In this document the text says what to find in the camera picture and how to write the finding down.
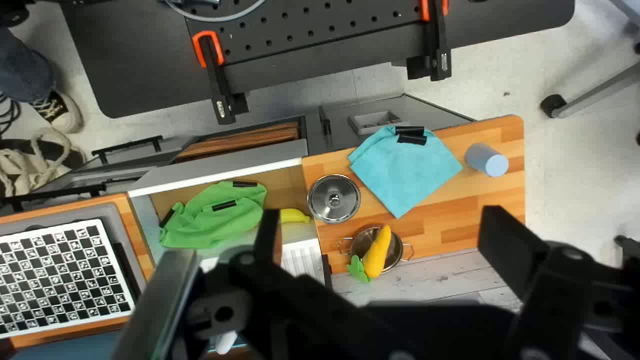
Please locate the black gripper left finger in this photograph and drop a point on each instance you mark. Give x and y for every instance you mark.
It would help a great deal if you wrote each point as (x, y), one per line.
(266, 237)

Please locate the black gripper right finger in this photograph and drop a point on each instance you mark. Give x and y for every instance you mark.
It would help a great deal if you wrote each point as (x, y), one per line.
(510, 243)

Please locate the blue cloth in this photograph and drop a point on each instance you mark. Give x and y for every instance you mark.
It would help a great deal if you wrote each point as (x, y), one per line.
(402, 175)

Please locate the yellow toy fruit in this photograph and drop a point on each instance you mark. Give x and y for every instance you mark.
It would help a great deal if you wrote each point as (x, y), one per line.
(293, 216)

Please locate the white dish rack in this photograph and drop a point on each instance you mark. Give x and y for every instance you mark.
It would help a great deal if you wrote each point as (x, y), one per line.
(300, 258)

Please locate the green plastic toy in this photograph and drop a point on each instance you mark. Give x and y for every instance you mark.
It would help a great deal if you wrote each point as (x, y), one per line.
(211, 216)

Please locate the silver pot lid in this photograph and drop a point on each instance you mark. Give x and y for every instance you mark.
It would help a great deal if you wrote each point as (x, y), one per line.
(332, 198)

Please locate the blue-grey cylinder cup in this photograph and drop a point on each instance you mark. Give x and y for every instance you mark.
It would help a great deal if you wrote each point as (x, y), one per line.
(485, 161)

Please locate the yellow toy corn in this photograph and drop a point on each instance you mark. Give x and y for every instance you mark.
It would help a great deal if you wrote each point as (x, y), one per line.
(376, 253)

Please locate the small silver pot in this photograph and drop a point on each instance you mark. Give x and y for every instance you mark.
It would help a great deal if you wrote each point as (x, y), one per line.
(398, 250)

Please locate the black tube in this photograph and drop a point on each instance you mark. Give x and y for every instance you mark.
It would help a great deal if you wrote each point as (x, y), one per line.
(409, 128)
(412, 138)

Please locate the black caster wheel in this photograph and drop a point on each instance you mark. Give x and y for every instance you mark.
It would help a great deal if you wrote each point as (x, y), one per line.
(552, 106)

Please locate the orange black clamp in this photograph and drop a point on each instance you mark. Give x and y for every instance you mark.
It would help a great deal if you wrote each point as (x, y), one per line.
(216, 73)
(433, 47)

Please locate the grey metal chair leg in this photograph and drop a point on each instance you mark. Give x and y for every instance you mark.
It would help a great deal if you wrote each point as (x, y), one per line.
(602, 87)

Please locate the checkerboard calibration board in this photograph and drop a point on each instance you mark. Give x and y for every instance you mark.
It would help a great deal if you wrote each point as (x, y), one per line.
(61, 276)

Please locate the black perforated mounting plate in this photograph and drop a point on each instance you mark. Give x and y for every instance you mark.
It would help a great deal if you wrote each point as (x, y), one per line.
(320, 27)

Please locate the black table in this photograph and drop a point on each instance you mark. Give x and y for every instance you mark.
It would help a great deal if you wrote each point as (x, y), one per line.
(132, 60)

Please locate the black white sneaker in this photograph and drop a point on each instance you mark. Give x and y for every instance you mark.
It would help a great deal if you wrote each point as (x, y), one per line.
(61, 110)

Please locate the blue jeans leg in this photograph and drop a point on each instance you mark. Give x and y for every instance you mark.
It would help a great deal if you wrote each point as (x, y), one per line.
(23, 70)

